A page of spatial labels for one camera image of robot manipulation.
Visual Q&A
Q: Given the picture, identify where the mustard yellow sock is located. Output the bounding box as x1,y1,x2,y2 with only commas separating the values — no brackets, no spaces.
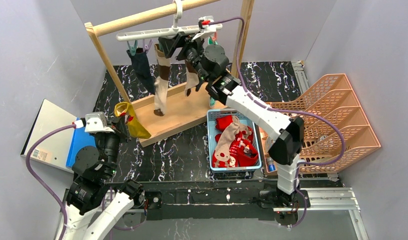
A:
114,102,151,139

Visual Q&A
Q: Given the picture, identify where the white plastic clip hanger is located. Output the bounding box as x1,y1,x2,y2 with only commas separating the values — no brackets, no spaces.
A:
116,0,204,42

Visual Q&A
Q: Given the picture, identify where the lilac clothespin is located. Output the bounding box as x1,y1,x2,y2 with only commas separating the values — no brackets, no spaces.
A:
142,39,153,53

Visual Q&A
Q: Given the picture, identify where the mint green patterned sock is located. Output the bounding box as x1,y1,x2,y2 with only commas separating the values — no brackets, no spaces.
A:
207,36,218,45

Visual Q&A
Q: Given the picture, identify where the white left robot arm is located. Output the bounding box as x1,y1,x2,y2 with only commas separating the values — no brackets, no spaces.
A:
58,112,147,240

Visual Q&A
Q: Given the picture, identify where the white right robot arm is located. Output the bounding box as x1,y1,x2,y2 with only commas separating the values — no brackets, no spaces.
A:
158,32,304,196

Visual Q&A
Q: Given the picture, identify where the beige brown sock right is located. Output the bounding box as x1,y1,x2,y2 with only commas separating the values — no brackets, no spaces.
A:
184,61,200,97

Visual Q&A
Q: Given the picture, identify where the beige brown sock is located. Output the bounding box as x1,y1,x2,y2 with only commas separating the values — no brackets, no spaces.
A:
184,61,200,97
154,43,171,117

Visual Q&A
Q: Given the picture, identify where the beige brown sock left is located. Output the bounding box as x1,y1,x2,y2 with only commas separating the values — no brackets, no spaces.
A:
154,43,171,117

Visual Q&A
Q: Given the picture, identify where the wooden drying rack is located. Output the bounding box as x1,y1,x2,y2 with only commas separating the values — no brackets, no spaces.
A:
84,0,256,148

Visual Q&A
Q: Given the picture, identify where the teal clothespin far left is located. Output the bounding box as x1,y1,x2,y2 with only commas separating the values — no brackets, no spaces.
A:
127,40,138,56

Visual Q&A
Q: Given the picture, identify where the light blue perforated basket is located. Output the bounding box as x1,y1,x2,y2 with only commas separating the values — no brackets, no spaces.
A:
207,108,262,173

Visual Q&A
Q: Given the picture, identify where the red sock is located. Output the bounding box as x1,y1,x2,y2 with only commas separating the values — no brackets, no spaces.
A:
212,115,259,168

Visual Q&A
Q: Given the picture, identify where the blue capped bottle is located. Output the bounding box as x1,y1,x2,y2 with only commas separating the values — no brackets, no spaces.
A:
266,157,276,173

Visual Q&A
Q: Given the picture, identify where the peach plastic desk organizer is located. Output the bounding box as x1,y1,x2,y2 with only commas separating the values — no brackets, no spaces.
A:
270,74,381,174

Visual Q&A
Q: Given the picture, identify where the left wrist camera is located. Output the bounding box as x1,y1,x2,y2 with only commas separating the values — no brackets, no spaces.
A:
73,111,115,134

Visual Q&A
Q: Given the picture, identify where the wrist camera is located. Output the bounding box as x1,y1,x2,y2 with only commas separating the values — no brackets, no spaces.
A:
73,111,115,134
192,15,223,41

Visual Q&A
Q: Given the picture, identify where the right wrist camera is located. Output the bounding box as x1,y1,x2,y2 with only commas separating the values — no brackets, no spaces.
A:
192,15,223,41

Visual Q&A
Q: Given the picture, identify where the grey metal rail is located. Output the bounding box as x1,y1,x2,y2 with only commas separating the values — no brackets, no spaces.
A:
292,61,310,94

